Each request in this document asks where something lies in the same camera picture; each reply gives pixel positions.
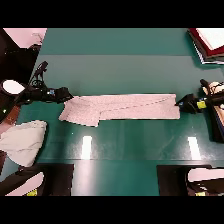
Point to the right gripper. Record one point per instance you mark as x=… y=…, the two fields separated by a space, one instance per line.
x=188 y=103

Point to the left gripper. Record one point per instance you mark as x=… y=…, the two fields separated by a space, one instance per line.
x=62 y=94

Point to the pale pink shirt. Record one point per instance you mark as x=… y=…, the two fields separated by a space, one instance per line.
x=126 y=106

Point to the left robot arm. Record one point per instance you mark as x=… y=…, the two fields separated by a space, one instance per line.
x=28 y=94

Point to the cream garment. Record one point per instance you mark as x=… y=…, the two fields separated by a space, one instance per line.
x=218 y=115

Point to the red garment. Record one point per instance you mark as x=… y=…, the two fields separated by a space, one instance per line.
x=213 y=52

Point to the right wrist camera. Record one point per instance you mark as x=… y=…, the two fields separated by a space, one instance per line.
x=206 y=86

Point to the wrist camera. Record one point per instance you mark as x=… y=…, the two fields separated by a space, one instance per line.
x=40 y=71
x=206 y=86

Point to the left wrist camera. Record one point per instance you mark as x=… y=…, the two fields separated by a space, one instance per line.
x=40 y=71

